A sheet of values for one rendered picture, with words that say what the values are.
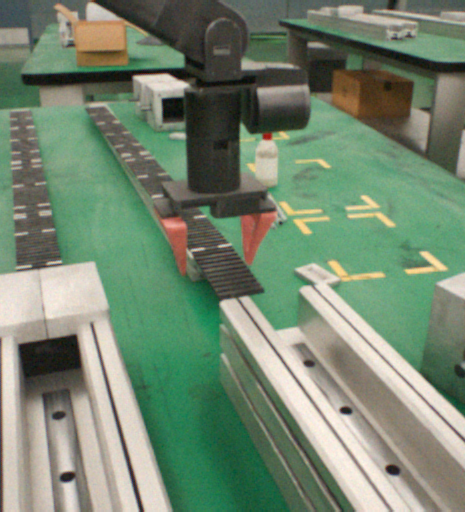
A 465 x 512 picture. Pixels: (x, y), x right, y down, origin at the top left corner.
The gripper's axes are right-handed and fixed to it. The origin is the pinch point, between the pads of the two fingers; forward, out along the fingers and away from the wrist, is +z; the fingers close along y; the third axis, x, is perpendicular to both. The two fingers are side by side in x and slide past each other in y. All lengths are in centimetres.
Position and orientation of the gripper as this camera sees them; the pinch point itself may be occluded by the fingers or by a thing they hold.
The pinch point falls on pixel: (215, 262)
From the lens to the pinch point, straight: 69.3
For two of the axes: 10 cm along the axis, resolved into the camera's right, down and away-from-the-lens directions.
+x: -3.3, -4.1, 8.5
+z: 0.1, 9.0, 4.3
